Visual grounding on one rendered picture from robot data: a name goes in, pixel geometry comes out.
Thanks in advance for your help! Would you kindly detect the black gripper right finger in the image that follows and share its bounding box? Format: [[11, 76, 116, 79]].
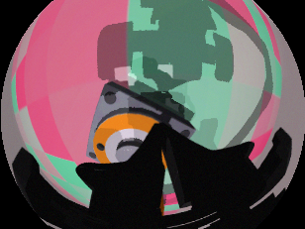
[[159, 122, 255, 209]]

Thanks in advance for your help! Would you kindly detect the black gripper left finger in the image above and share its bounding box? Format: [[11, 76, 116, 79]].
[[76, 123, 165, 209]]

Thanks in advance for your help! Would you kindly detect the orange round plate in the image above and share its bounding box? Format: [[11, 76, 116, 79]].
[[93, 111, 161, 164]]

